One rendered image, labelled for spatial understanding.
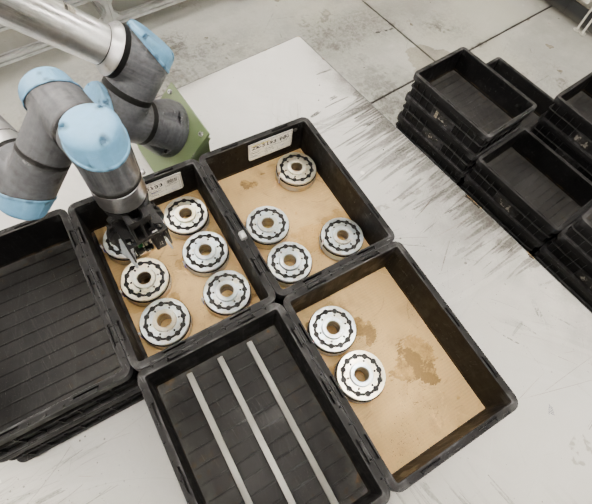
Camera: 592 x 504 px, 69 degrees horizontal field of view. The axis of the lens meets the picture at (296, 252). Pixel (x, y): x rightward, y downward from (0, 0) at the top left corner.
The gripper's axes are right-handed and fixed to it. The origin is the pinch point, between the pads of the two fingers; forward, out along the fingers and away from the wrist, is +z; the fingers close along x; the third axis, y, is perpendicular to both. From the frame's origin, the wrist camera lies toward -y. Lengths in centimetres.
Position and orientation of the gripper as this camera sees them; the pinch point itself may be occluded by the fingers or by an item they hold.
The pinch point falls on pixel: (145, 245)
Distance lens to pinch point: 89.1
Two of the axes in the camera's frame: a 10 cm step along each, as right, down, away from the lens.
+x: 8.0, -5.0, 3.3
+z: -0.8, 4.5, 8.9
